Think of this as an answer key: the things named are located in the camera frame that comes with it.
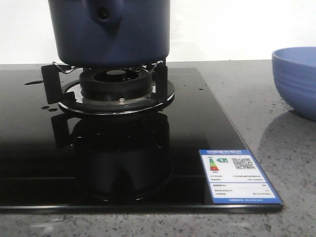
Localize dark blue cooking pot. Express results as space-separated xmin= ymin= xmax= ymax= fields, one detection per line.
xmin=48 ymin=0 xmax=170 ymax=68

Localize light blue ribbed bowl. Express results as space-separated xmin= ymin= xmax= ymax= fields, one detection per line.
xmin=272 ymin=46 xmax=316 ymax=121

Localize black round gas burner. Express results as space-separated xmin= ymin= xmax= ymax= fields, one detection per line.
xmin=79 ymin=69 xmax=152 ymax=101

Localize black glass stove top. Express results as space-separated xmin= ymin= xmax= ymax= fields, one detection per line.
xmin=0 ymin=68 xmax=283 ymax=213

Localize black metal pot support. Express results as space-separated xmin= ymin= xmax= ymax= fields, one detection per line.
xmin=41 ymin=61 xmax=175 ymax=116

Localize blue energy efficiency label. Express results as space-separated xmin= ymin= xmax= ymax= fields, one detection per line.
xmin=199 ymin=150 xmax=282 ymax=204

